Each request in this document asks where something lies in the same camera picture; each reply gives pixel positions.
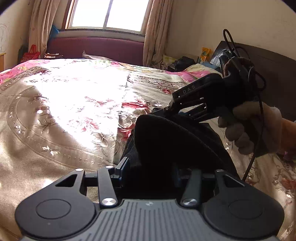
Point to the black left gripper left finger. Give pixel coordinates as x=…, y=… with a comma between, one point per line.
x=71, y=190

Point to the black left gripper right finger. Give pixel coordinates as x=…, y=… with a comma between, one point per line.
x=163, y=112

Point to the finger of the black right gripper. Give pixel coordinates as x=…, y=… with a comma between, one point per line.
x=220, y=189

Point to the black pants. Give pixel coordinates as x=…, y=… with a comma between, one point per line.
x=157, y=148

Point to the person right forearm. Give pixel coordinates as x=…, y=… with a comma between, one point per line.
x=288, y=139

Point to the white gloved right hand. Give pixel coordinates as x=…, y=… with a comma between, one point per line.
x=244, y=126

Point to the yellow orange box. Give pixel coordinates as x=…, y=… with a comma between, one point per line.
x=205, y=54

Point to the black clothes pile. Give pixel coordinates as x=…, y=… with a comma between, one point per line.
x=181, y=64

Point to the dark wooden headboard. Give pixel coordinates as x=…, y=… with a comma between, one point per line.
x=279, y=73

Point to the maroon upholstered window bench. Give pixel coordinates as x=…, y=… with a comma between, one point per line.
x=125, y=51

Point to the floral satin bedspread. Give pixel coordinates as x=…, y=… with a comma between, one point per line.
x=61, y=115

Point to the brown tray on bench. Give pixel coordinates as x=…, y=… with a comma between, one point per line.
x=53, y=56

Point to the blue bag by window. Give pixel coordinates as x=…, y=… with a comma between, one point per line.
x=53, y=33

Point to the red bag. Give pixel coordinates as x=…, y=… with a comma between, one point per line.
x=31, y=55

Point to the beige left curtain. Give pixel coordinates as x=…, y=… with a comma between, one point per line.
x=41, y=22

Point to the wooden cabinet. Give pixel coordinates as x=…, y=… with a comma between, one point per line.
x=2, y=61

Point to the window with white frame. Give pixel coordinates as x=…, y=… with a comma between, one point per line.
x=120, y=16

